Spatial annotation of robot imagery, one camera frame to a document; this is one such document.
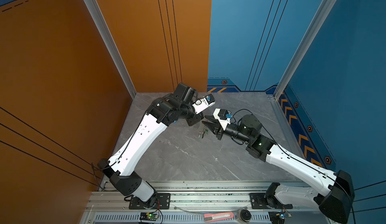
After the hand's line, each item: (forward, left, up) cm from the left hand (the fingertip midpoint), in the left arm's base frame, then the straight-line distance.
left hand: (201, 109), depth 68 cm
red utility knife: (-37, -5, -33) cm, 50 cm away
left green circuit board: (-37, +24, -35) cm, 57 cm away
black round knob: (-37, -19, -24) cm, 48 cm away
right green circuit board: (-37, -37, -34) cm, 62 cm away
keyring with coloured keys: (-2, -3, -15) cm, 16 cm away
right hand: (-5, -1, 0) cm, 5 cm away
